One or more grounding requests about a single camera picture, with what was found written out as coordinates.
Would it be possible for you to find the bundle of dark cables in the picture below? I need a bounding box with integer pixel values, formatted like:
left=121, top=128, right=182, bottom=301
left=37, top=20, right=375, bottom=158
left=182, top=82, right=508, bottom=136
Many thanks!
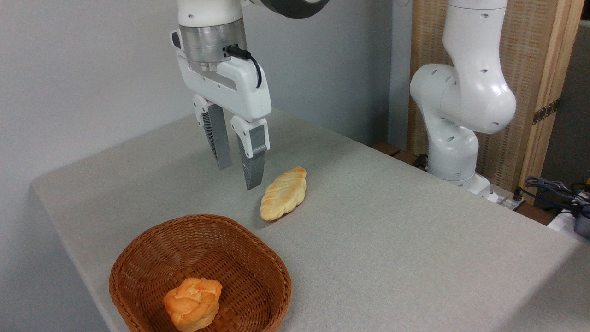
left=525, top=174, right=590, bottom=218

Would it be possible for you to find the brown wicker basket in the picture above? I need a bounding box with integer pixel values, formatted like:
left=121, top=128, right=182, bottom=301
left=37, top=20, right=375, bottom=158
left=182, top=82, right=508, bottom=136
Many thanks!
left=109, top=213, right=292, bottom=332

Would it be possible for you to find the metal screen hinge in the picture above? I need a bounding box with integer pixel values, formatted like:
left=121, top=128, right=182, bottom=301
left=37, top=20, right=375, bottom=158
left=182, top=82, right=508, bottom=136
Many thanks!
left=532, top=97, right=561, bottom=125

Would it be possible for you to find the wooden woven folding screen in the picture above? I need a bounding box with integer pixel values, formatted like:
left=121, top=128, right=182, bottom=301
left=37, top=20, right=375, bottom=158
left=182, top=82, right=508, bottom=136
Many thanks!
left=407, top=0, right=585, bottom=204

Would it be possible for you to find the white power strip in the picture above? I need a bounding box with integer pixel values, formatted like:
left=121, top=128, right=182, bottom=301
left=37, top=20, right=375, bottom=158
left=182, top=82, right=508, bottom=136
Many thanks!
left=547, top=208, right=590, bottom=243

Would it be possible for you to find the long braided bread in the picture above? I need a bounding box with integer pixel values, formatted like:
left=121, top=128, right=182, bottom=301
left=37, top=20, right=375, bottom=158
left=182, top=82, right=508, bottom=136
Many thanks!
left=260, top=166, right=307, bottom=222

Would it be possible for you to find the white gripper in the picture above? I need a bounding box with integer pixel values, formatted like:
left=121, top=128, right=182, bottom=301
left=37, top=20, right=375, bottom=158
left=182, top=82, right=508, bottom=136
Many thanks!
left=176, top=50, right=272, bottom=191

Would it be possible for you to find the brown wooden block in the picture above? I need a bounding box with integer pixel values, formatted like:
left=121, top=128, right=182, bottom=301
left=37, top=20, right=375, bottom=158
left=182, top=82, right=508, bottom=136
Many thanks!
left=371, top=142, right=430, bottom=172

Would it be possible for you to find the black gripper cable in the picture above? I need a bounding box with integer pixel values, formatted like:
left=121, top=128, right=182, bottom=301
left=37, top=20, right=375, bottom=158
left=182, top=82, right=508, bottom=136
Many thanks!
left=225, top=44, right=263, bottom=89

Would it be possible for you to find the round orange bread roll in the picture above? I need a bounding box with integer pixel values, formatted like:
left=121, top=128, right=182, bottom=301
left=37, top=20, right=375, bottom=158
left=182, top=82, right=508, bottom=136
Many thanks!
left=163, top=277, right=223, bottom=332

